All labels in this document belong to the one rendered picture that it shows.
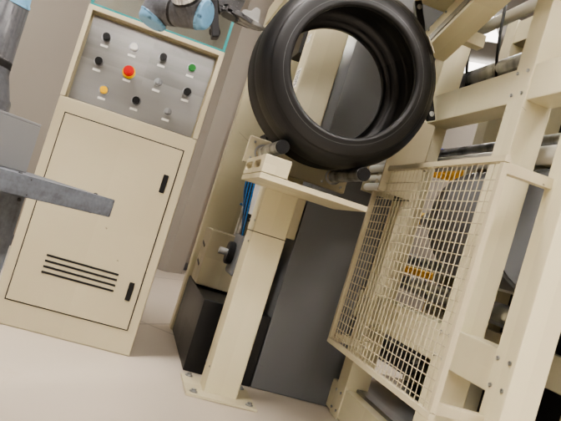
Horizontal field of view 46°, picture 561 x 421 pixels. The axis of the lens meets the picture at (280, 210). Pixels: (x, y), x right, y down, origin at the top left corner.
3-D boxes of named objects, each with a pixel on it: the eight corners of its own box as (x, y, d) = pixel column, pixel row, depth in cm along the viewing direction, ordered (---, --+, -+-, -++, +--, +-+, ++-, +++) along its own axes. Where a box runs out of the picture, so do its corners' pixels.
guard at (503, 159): (326, 341, 254) (379, 166, 256) (331, 342, 254) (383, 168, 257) (427, 420, 166) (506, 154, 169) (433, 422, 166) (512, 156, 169)
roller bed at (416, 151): (360, 190, 265) (381, 119, 266) (393, 200, 268) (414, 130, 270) (377, 190, 246) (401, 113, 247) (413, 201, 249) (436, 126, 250)
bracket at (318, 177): (241, 160, 242) (250, 135, 243) (341, 194, 251) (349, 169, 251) (243, 160, 239) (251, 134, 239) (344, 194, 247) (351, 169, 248)
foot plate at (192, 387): (179, 374, 259) (181, 368, 259) (245, 391, 265) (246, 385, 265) (184, 395, 233) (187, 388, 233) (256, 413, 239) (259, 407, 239)
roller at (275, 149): (254, 156, 241) (258, 144, 241) (265, 160, 242) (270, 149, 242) (274, 151, 207) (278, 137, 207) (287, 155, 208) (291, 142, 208)
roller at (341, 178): (325, 180, 247) (329, 169, 247) (336, 184, 248) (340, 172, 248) (356, 179, 213) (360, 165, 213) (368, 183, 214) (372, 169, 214)
